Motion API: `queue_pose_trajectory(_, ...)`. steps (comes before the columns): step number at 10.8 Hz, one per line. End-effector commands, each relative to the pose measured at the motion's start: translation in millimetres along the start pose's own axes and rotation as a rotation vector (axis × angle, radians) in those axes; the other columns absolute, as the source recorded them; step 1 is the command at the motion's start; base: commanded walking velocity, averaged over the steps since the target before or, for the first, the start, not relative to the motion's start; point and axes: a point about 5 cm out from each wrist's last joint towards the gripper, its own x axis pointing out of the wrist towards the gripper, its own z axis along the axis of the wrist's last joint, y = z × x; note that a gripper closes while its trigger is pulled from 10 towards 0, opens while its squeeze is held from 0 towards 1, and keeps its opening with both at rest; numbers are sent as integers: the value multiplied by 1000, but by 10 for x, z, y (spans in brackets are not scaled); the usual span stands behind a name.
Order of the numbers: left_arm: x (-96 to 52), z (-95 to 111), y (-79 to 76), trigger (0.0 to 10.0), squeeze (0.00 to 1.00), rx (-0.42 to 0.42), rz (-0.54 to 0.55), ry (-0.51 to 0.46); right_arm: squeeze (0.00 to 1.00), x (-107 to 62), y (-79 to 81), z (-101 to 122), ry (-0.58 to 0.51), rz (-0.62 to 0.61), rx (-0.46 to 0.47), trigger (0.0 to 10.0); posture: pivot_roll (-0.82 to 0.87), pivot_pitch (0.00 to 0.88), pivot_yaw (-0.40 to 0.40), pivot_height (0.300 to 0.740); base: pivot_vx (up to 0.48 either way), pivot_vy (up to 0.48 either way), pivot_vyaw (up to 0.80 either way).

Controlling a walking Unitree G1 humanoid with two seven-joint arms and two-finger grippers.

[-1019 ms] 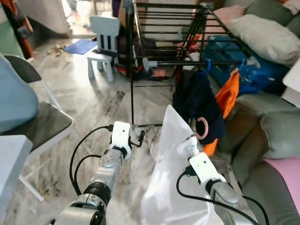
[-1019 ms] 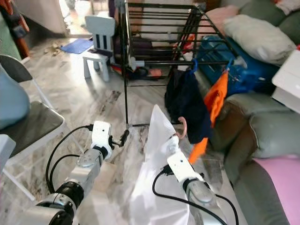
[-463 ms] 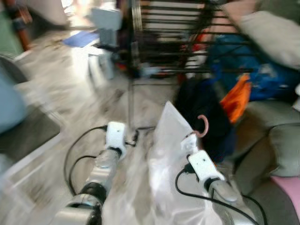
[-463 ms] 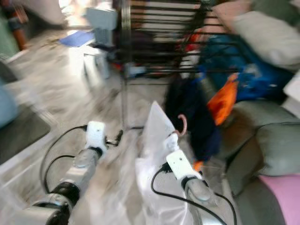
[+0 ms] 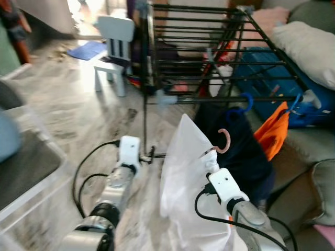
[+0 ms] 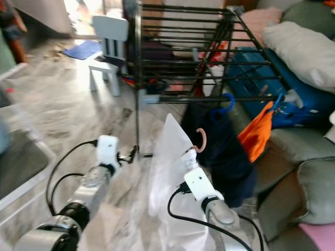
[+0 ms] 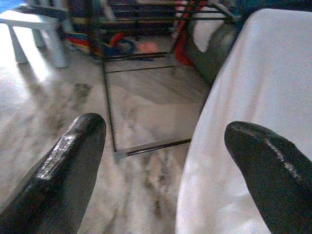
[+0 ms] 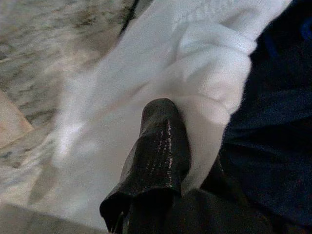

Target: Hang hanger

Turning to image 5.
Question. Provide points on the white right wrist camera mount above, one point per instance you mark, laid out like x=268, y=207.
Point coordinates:
x=225, y=183

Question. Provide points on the navy garment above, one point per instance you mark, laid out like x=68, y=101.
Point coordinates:
x=246, y=151

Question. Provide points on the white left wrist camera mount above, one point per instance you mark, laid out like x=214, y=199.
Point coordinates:
x=130, y=151

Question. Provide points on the orange garment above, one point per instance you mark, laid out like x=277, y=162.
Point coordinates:
x=275, y=133

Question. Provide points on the beige pillow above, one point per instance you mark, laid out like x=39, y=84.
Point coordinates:
x=309, y=49

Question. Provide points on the pink pillow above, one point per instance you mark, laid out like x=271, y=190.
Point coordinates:
x=272, y=21

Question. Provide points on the small white child chair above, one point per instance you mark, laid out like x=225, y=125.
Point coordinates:
x=118, y=31

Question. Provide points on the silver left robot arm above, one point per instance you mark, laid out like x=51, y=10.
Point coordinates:
x=112, y=185

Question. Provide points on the black metal drying rack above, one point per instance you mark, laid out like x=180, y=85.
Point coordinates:
x=149, y=52

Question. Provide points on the blue plastic hanger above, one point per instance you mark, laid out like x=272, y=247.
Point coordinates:
x=297, y=102
x=251, y=100

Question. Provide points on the blue floor mat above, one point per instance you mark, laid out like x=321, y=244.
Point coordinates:
x=86, y=50

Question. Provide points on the white garment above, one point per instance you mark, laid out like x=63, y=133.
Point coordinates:
x=180, y=172

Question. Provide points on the pink foam mat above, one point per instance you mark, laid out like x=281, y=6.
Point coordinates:
x=325, y=235

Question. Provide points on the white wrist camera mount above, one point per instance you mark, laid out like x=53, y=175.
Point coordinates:
x=130, y=151
x=225, y=183

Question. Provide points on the grey-green sofa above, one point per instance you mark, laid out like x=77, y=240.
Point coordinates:
x=309, y=151

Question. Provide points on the clear plastic storage bin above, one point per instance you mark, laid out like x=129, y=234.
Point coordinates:
x=31, y=162

